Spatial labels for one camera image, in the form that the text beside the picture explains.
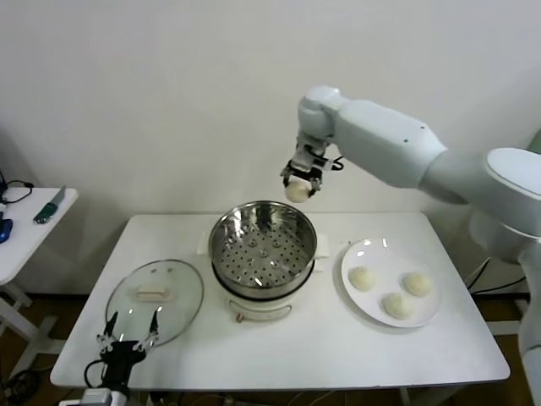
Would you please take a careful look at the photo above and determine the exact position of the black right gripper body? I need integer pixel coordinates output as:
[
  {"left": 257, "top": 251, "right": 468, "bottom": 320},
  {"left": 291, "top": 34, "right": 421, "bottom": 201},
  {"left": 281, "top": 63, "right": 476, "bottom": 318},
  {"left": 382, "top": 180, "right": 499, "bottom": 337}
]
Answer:
[{"left": 287, "top": 159, "right": 330, "bottom": 182}]

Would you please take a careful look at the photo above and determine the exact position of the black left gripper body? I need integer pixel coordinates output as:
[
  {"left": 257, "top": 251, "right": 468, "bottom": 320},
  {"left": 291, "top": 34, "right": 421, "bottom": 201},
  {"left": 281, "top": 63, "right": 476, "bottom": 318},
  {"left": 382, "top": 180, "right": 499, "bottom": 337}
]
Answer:
[{"left": 101, "top": 340, "right": 148, "bottom": 385}]

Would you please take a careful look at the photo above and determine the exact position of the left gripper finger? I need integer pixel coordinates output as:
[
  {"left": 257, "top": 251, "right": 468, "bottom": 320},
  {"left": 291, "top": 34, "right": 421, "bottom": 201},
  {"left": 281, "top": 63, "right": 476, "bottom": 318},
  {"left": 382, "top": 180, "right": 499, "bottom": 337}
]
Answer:
[
  {"left": 132, "top": 307, "right": 164, "bottom": 352},
  {"left": 95, "top": 310, "right": 119, "bottom": 354}
]

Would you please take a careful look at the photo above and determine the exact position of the white steamed baozi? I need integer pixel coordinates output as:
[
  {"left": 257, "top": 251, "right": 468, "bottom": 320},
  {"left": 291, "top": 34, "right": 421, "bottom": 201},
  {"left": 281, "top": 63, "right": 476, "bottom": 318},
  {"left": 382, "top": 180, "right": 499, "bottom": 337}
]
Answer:
[
  {"left": 283, "top": 177, "right": 314, "bottom": 203},
  {"left": 382, "top": 292, "right": 416, "bottom": 319},
  {"left": 348, "top": 266, "right": 378, "bottom": 293},
  {"left": 402, "top": 272, "right": 435, "bottom": 297}
]

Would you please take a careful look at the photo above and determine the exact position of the glass lid with white handle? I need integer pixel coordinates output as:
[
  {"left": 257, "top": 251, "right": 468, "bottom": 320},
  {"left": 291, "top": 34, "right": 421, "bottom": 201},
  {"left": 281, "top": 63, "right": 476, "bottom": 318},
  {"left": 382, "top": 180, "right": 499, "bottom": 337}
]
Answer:
[{"left": 104, "top": 259, "right": 205, "bottom": 348}]

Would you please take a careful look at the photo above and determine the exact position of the stainless steel steamer basket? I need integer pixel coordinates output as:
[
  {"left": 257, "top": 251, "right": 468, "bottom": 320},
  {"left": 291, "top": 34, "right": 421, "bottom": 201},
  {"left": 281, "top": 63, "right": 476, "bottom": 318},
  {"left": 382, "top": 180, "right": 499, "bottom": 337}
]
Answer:
[{"left": 196, "top": 201, "right": 331, "bottom": 298}]

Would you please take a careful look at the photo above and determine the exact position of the white round plate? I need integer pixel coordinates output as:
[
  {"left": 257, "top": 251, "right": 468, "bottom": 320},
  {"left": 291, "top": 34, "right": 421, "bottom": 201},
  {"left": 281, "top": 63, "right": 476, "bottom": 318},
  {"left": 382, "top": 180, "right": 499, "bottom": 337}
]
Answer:
[{"left": 340, "top": 238, "right": 445, "bottom": 329}]

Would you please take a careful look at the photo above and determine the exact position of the white side table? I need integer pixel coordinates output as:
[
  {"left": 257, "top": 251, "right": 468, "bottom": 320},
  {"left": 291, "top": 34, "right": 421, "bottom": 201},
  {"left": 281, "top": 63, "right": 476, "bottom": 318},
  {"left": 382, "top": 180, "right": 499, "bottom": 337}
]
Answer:
[{"left": 0, "top": 188, "right": 79, "bottom": 369}]

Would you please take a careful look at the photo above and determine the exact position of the white electric cooker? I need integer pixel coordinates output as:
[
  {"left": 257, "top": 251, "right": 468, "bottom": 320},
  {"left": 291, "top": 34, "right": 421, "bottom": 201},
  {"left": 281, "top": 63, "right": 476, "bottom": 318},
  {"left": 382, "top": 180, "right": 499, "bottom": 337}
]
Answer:
[{"left": 210, "top": 253, "right": 326, "bottom": 326}]

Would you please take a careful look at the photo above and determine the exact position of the white shelf table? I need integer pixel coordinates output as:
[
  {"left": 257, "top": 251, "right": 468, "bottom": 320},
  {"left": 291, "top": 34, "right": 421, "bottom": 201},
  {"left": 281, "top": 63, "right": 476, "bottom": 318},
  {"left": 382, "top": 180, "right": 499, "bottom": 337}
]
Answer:
[{"left": 509, "top": 294, "right": 529, "bottom": 335}]

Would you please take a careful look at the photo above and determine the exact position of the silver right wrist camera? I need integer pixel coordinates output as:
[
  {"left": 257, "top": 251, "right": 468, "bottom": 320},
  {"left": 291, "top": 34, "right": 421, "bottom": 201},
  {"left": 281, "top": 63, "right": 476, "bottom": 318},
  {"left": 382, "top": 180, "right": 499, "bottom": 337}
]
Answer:
[{"left": 295, "top": 141, "right": 330, "bottom": 164}]

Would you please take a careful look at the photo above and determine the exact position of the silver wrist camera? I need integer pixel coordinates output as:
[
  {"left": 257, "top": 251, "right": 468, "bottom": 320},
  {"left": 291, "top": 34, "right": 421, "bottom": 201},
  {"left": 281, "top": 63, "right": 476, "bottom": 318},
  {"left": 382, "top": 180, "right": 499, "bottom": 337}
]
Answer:
[
  {"left": 79, "top": 388, "right": 128, "bottom": 406},
  {"left": 295, "top": 141, "right": 330, "bottom": 164}
]

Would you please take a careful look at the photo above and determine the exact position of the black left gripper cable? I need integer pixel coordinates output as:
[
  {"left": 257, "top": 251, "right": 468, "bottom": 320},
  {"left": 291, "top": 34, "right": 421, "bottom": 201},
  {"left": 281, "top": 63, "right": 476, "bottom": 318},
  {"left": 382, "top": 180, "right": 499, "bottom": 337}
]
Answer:
[{"left": 84, "top": 359, "right": 110, "bottom": 388}]

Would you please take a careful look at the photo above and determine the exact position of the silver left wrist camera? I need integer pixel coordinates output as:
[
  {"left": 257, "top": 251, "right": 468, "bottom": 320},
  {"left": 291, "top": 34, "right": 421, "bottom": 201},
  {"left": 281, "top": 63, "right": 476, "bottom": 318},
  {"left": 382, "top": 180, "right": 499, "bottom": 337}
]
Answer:
[{"left": 79, "top": 388, "right": 128, "bottom": 406}]

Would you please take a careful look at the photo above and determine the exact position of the black floor cable bundle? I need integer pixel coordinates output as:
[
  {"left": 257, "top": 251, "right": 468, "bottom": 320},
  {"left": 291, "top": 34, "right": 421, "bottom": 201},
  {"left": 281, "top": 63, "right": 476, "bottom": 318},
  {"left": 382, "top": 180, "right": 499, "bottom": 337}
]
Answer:
[{"left": 0, "top": 370, "right": 41, "bottom": 406}]

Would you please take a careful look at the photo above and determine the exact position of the green handled knife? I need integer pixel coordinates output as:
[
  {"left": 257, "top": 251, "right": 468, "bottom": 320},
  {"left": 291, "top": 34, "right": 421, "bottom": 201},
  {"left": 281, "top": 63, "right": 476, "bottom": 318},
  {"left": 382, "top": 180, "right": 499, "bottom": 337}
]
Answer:
[{"left": 33, "top": 185, "right": 68, "bottom": 225}]

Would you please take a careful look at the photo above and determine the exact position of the thin black desk cable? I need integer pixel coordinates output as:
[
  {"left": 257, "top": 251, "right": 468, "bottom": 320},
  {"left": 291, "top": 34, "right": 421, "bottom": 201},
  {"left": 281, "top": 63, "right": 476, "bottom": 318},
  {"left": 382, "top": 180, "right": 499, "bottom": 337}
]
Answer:
[{"left": 0, "top": 180, "right": 35, "bottom": 206}]

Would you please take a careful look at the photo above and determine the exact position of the black wall cable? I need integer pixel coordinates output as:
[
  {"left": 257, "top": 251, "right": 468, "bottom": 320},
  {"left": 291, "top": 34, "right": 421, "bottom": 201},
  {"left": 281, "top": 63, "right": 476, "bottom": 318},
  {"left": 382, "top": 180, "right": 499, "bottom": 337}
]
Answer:
[{"left": 467, "top": 257, "right": 525, "bottom": 296}]

